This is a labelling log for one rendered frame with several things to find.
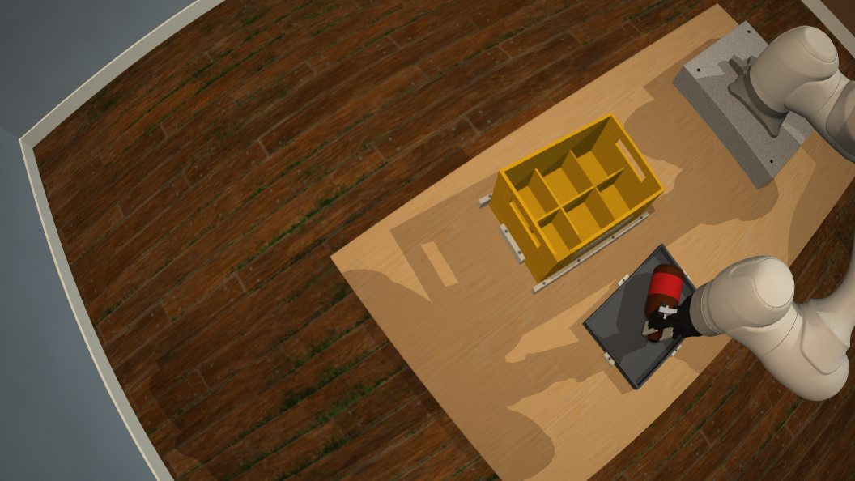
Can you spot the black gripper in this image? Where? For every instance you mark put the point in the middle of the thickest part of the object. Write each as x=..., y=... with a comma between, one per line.
x=676, y=317

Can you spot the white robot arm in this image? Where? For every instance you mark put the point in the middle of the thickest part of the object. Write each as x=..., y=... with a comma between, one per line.
x=802, y=345

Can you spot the brown bottle with red label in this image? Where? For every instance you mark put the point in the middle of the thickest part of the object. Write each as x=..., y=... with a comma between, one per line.
x=666, y=286

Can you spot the yellow divided crate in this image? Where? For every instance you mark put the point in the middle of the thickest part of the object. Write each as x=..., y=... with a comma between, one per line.
x=562, y=170

